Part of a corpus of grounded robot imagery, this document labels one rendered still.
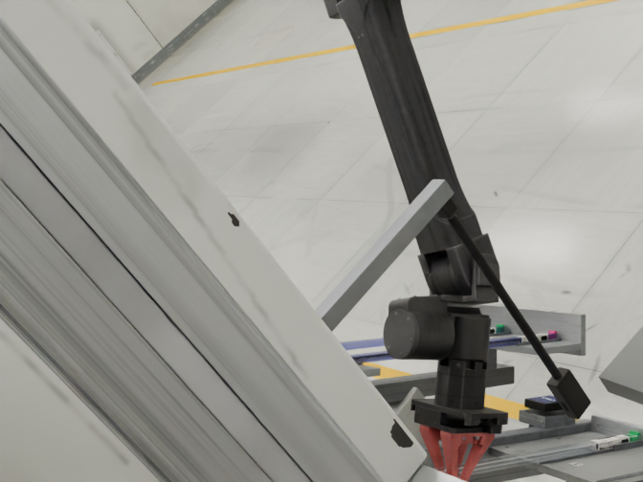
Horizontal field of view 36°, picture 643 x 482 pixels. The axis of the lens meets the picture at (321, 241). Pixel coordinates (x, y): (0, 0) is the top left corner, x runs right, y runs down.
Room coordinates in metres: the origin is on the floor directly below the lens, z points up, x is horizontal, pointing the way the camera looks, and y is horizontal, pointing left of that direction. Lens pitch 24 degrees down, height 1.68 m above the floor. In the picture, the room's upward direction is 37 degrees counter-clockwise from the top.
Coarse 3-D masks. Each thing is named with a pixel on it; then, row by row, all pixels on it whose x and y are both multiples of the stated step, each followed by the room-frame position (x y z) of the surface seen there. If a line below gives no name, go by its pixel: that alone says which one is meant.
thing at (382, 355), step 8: (552, 336) 1.29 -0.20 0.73; (496, 344) 1.25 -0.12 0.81; (504, 344) 1.26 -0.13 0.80; (512, 344) 1.26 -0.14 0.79; (376, 352) 1.18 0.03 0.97; (384, 352) 1.18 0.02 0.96; (360, 360) 1.16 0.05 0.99; (368, 360) 1.17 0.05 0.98; (376, 360) 1.17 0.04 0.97; (384, 360) 1.17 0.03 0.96
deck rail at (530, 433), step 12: (576, 420) 1.10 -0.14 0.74; (588, 420) 1.10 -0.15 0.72; (504, 432) 1.05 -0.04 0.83; (516, 432) 1.05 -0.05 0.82; (528, 432) 1.05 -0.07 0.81; (540, 432) 1.06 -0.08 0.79; (552, 432) 1.06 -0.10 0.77; (564, 432) 1.07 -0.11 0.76; (576, 432) 1.08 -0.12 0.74; (420, 444) 1.02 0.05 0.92; (468, 444) 1.02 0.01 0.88; (492, 444) 1.03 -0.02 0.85; (504, 444) 1.04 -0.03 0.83; (492, 456) 1.03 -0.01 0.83; (432, 468) 1.00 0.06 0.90; (516, 468) 1.03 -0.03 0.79; (468, 480) 1.01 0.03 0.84; (480, 480) 1.01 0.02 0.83; (492, 480) 1.02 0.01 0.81; (504, 480) 1.02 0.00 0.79
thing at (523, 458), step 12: (576, 444) 0.98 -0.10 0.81; (588, 444) 0.98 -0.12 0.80; (504, 456) 0.95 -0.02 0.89; (516, 456) 0.94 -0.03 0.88; (528, 456) 0.95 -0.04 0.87; (540, 456) 0.95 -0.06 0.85; (552, 456) 0.96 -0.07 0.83; (564, 456) 0.96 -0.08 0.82; (444, 468) 0.92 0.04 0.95; (480, 468) 0.92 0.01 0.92; (492, 468) 0.93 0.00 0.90; (504, 468) 0.93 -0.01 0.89
